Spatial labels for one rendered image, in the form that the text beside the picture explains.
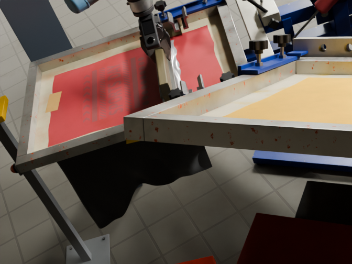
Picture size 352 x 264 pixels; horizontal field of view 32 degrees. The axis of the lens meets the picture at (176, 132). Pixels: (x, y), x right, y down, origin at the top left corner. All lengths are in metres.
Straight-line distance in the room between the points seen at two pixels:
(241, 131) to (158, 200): 2.18
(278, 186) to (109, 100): 1.10
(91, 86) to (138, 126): 1.25
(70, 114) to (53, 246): 1.13
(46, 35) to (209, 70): 0.81
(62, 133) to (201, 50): 0.56
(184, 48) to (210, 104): 1.04
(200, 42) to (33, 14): 0.71
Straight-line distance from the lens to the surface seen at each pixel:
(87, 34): 4.56
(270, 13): 2.01
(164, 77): 1.92
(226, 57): 2.09
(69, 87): 2.27
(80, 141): 1.94
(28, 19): 2.55
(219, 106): 1.21
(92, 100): 2.15
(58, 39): 2.61
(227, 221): 2.84
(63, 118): 2.14
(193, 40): 2.23
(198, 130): 0.92
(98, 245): 3.00
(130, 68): 2.21
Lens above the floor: 2.14
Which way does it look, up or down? 39 degrees down
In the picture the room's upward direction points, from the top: 23 degrees counter-clockwise
